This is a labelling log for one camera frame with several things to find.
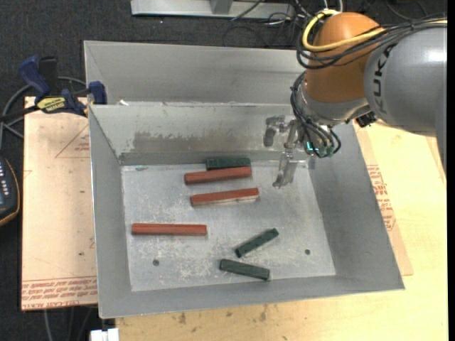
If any black cylinder on white bracket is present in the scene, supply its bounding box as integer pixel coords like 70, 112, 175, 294
355, 112, 376, 128

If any brown cardboard board red print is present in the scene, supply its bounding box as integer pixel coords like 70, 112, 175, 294
20, 96, 415, 312

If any dark green flat block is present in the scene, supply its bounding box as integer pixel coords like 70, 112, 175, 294
234, 227, 280, 259
205, 157, 252, 171
218, 258, 271, 281

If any grey metal bin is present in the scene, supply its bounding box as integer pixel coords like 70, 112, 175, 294
83, 40, 406, 320

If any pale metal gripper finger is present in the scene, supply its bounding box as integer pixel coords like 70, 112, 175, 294
272, 151, 289, 189
284, 158, 299, 185

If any red-brown flat block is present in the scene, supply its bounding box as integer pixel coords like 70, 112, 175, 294
183, 166, 253, 186
189, 187, 261, 207
131, 222, 208, 237

